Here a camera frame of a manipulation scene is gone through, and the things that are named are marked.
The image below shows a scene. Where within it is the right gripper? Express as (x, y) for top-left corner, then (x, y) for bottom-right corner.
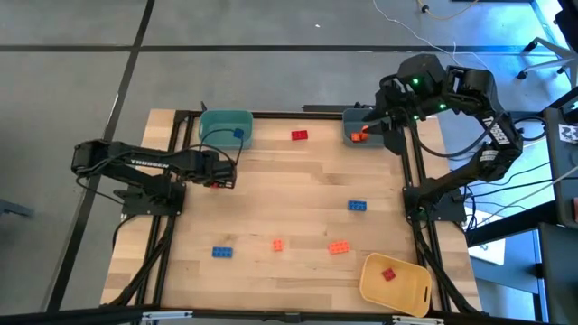
(363, 85), (410, 135)

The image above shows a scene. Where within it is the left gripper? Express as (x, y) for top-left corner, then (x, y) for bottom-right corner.
(202, 155), (238, 190)

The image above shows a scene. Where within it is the dark slate plastic bin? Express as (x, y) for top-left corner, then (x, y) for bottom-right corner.
(341, 107), (394, 149)

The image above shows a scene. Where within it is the teal plastic bin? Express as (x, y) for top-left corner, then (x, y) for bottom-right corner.
(198, 109), (255, 150)

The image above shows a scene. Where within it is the yellow plastic bin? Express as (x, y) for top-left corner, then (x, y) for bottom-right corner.
(359, 252), (434, 319)

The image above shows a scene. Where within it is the fiducial marker tag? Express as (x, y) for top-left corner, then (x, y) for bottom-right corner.
(558, 124), (578, 144)

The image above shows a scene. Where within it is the office chair base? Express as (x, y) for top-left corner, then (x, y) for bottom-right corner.
(517, 36), (578, 89)

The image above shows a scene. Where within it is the grey floor object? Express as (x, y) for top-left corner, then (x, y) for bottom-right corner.
(0, 198), (35, 220)

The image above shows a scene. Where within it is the dark cabinet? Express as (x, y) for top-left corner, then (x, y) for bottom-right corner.
(536, 223), (578, 325)

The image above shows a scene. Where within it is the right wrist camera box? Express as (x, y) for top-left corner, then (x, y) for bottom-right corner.
(385, 127), (408, 157)

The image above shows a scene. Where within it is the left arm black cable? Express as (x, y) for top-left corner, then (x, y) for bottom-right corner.
(197, 127), (246, 169)

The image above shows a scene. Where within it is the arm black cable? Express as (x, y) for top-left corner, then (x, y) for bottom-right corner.
(197, 127), (246, 169)
(404, 110), (507, 160)

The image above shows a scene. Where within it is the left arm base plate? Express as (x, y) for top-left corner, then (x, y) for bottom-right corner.
(112, 179), (187, 217)

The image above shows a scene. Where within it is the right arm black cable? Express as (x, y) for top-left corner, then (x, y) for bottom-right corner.
(404, 110), (507, 160)

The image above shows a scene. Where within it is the black table frame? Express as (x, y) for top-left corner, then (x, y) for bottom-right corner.
(106, 107), (482, 317)

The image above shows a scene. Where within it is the white floor cable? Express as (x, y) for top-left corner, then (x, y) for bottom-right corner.
(372, 0), (491, 82)

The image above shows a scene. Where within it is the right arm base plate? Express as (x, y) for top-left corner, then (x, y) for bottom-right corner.
(403, 184), (468, 223)

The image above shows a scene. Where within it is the yellow floor cable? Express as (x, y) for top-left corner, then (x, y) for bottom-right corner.
(415, 0), (480, 22)

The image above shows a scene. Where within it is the black camera gantry frame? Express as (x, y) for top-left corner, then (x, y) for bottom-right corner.
(0, 304), (578, 325)

